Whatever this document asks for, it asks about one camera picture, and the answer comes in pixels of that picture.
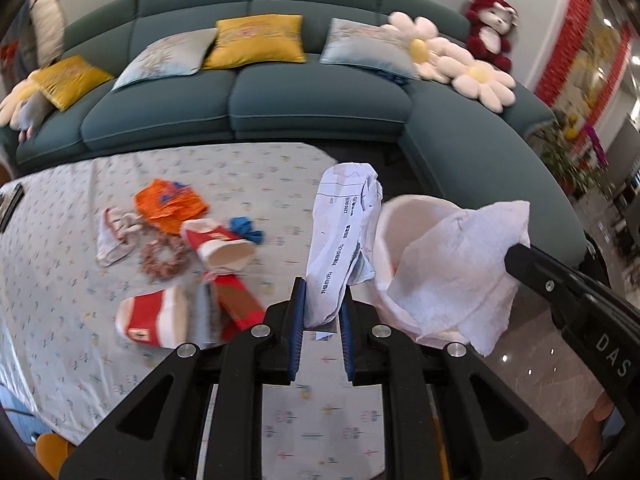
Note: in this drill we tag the white plush toy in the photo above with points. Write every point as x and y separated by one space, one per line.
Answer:
47 25

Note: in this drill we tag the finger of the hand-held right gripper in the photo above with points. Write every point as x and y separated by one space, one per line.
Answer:
535 270

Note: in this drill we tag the red paper cup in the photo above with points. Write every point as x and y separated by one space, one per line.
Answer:
210 237
145 320

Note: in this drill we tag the light blue embroidered cushion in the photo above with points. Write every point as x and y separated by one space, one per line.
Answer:
165 57
365 47

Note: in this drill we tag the white paper receipt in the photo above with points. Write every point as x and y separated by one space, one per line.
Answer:
335 240

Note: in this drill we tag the white flower cushion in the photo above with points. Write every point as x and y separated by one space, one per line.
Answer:
480 77
417 45

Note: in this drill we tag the black remote control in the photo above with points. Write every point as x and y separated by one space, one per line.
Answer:
10 207

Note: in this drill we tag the crumpled white wrapper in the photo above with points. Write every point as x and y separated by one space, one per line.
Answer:
112 247

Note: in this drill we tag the crumpled blue wrapper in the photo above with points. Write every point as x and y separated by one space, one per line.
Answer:
245 230

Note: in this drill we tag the person's right hand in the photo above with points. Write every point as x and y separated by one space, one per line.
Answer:
597 440

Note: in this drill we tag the yellow embroidered cushion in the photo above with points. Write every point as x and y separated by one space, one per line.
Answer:
70 80
255 40

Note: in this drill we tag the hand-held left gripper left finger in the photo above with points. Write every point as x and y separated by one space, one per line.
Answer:
297 330

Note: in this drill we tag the orange stool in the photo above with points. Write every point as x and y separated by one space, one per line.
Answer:
52 455

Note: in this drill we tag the red cardboard box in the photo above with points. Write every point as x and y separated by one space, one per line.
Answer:
240 305

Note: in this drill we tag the orange plastic bag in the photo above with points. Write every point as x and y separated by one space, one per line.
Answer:
170 205

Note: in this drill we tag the white plastic bag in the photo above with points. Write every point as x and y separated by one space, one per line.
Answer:
440 280

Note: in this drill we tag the red plush bear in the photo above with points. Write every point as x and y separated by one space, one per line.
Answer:
487 35

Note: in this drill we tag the potted plant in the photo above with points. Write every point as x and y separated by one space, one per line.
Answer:
570 160

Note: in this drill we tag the cream plush toy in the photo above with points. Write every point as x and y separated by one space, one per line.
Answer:
20 105

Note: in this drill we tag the teal sofa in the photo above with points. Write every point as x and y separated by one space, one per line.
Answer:
310 95

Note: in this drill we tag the floral tablecloth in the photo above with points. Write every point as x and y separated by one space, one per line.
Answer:
75 285

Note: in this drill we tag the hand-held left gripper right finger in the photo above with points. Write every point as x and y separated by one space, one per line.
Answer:
346 340

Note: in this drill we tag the red wall decoration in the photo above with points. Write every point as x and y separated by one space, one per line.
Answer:
570 20

